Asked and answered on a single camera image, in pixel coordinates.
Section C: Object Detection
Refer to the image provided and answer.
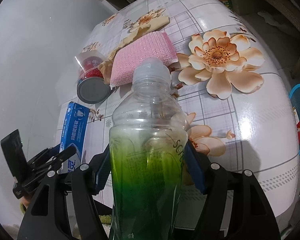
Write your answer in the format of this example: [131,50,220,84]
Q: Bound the blue white toothpaste box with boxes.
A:
[58,102,90,173]

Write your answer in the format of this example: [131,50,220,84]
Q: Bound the red milk drink can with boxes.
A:
[76,56,112,105]

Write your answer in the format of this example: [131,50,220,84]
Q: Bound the green drink bottle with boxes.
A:
[109,58,188,239]

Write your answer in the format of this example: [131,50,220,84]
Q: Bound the floral tablecloth table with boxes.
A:
[84,0,300,229]

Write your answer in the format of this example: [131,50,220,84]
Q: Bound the pink scrub sponge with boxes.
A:
[110,31,178,87]

